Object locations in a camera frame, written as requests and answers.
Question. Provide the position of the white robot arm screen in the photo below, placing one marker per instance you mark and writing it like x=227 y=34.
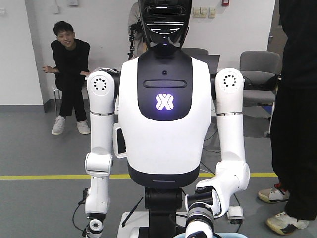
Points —
x=102 y=95
x=212 y=196

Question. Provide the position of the light blue plastic basket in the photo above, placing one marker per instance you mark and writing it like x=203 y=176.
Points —
x=218 y=235

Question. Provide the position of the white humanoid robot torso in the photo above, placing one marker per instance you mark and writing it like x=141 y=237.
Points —
x=164 y=114

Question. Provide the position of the white tablet behind robot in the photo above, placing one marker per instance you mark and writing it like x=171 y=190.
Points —
x=119 y=146

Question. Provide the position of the person in beige hoodie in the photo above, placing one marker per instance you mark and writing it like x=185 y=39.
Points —
x=136 y=37

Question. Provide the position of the seated person in black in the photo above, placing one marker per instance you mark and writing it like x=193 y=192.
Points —
x=71 y=67

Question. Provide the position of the grey office chair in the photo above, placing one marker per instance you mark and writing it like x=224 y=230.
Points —
x=259 y=70

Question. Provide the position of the grey power adapter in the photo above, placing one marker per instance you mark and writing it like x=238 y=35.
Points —
x=235 y=213

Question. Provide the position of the standing person in black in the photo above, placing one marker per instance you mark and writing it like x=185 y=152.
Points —
x=293 y=131

